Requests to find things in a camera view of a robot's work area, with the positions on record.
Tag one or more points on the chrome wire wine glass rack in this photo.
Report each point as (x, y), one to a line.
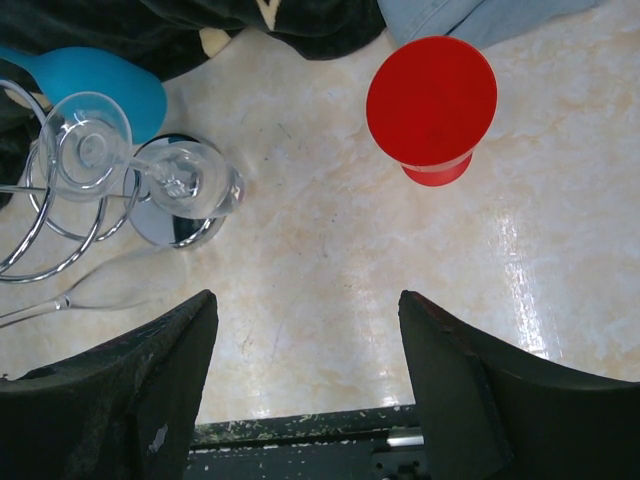
(96, 221)

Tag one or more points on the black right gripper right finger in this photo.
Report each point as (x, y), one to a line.
(490, 410)

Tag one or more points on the clear wine glass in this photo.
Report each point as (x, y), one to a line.
(126, 281)
(87, 141)

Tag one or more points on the clear wine glass right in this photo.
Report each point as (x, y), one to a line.
(87, 141)

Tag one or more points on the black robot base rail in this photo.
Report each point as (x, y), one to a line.
(377, 443)

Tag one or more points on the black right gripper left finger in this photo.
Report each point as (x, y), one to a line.
(125, 409)

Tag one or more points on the red plastic wine glass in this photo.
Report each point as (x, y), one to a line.
(429, 105)

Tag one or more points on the blue plastic wine glass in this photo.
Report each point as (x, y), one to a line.
(62, 72)

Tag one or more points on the grey blue cloth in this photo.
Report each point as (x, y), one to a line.
(479, 23)

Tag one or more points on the clear wine glass front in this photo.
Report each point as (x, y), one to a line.
(126, 281)

